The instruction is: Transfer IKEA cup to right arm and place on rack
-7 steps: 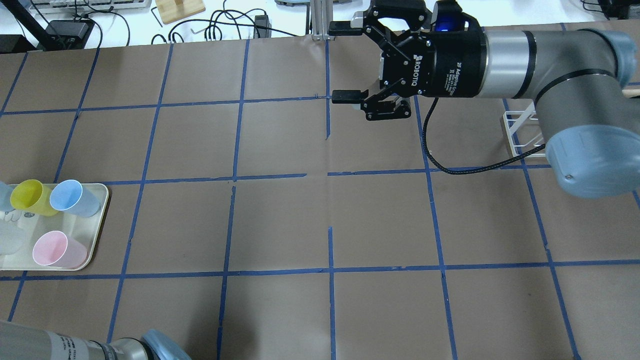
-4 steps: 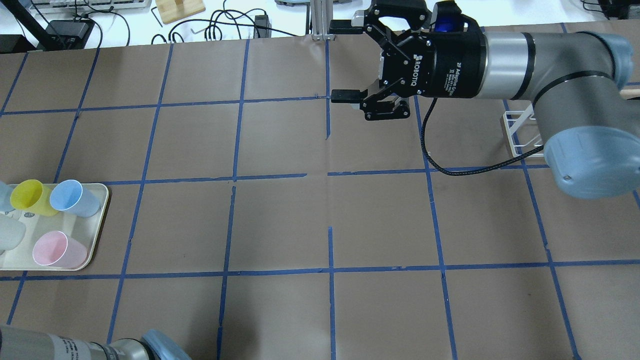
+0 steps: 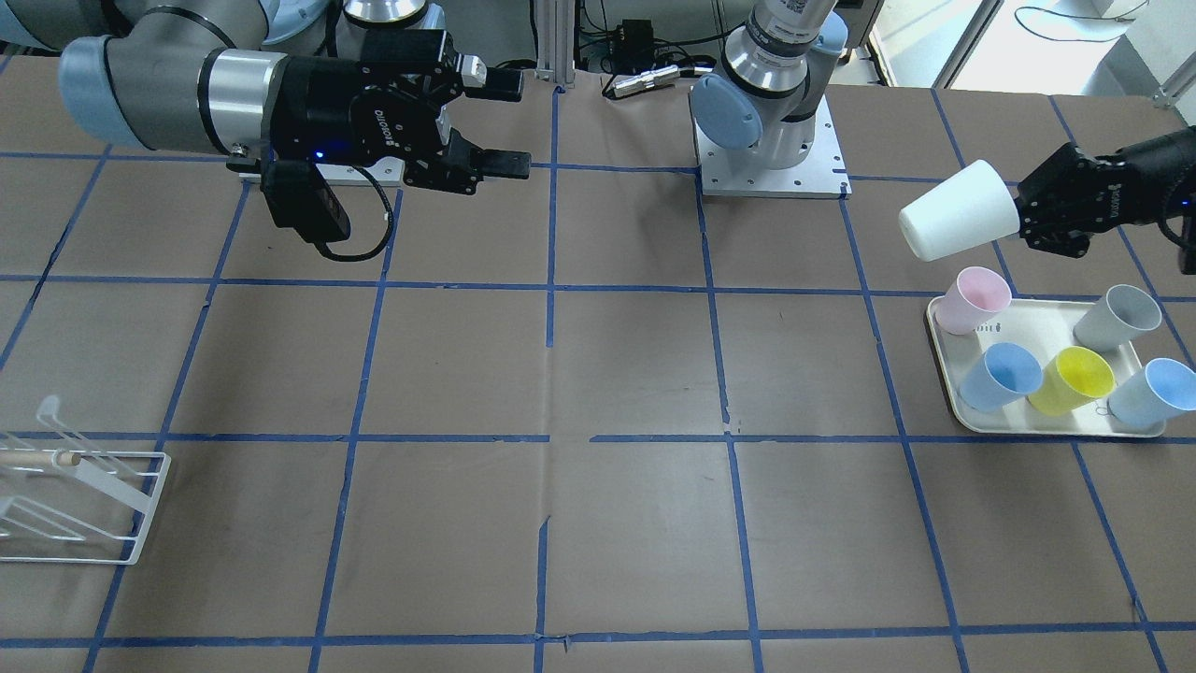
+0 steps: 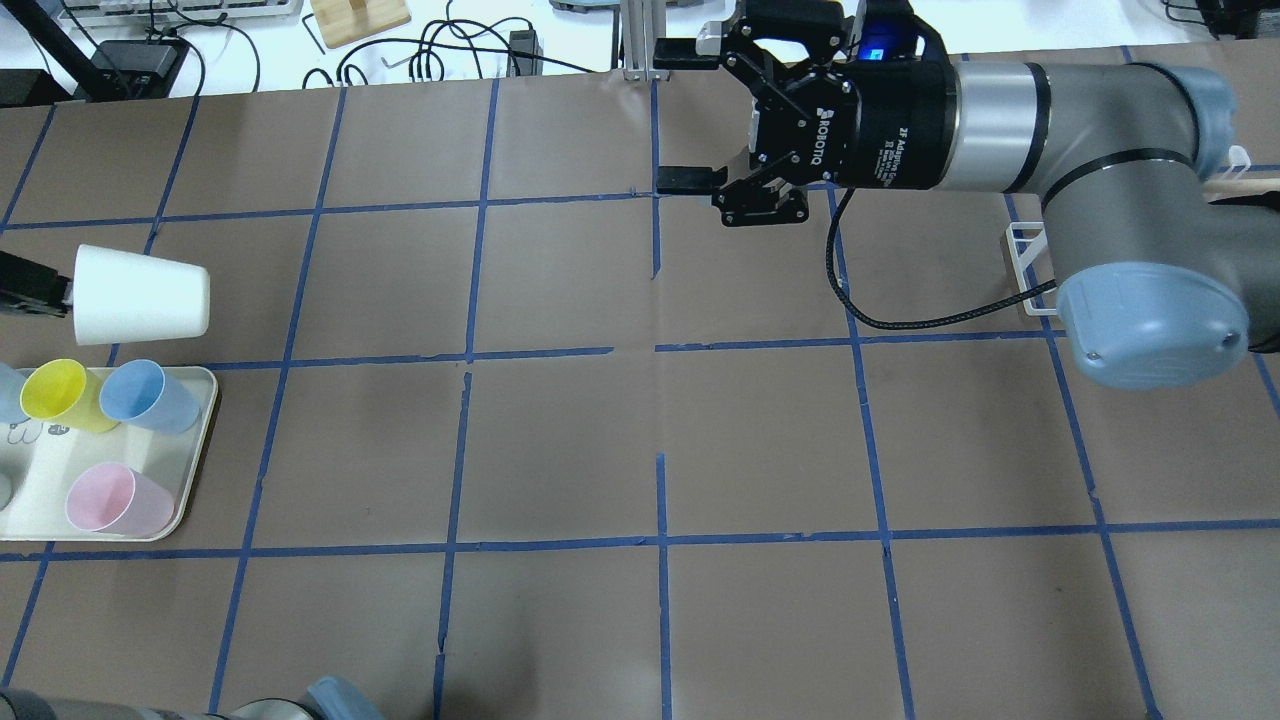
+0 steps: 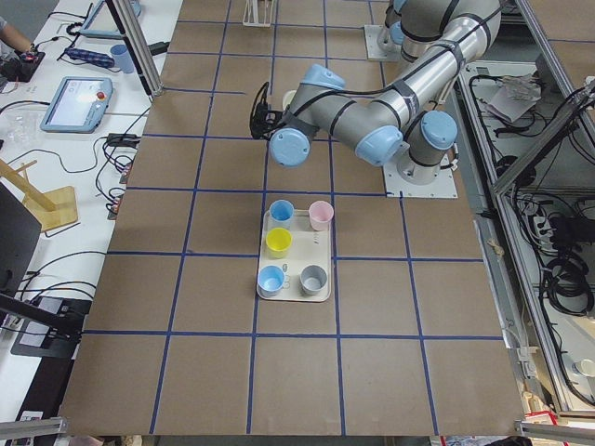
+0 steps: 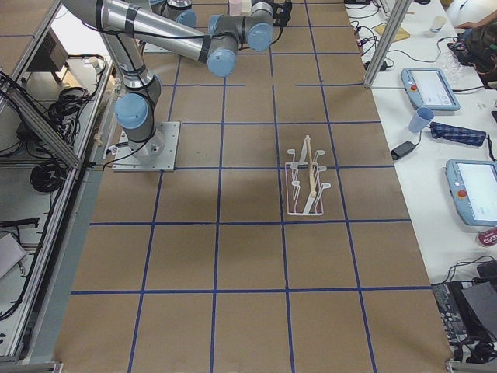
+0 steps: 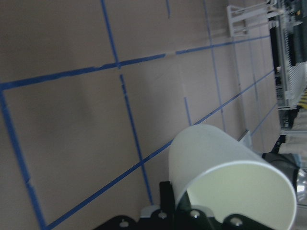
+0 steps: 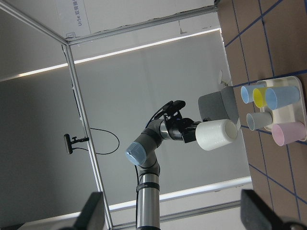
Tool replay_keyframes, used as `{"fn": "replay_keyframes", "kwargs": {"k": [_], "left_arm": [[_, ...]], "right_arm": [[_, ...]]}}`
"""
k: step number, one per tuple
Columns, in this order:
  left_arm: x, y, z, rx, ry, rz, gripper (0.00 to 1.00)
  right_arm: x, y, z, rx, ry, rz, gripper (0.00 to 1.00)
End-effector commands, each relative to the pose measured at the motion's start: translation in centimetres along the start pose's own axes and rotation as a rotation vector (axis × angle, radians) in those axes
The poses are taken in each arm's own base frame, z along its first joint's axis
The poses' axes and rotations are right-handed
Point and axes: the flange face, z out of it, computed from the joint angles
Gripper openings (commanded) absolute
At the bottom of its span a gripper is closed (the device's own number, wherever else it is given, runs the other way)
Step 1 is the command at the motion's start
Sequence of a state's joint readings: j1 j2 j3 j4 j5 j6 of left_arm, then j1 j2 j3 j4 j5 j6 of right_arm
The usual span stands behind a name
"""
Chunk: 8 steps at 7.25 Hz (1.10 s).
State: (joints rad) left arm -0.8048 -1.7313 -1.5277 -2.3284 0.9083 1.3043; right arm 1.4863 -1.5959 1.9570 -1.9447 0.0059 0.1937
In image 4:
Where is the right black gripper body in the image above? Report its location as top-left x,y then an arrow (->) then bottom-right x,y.
726,1 -> 957,190

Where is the yellow plastic cup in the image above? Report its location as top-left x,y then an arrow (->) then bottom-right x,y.
19,359 -> 119,433

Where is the pink plastic cup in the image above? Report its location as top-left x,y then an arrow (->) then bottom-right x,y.
64,462 -> 177,538

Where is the pale green white cup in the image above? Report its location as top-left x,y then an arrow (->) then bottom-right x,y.
70,243 -> 211,346

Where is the white wire cup rack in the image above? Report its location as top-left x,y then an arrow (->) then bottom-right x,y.
1006,161 -> 1279,324

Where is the aluminium frame post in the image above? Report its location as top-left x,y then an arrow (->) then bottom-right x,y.
620,0 -> 669,81

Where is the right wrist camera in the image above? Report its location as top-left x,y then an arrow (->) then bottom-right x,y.
852,1 -> 948,61

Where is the light blue cup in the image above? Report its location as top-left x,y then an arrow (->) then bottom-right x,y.
0,363 -> 31,425

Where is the cream plastic tray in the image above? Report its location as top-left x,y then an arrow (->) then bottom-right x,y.
1,366 -> 219,544

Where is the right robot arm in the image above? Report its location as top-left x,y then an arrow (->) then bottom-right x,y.
654,1 -> 1279,389

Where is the wooden stand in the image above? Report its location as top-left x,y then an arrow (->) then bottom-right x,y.
308,0 -> 412,49

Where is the blue plastic cup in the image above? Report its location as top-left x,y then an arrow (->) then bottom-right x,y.
99,359 -> 202,436

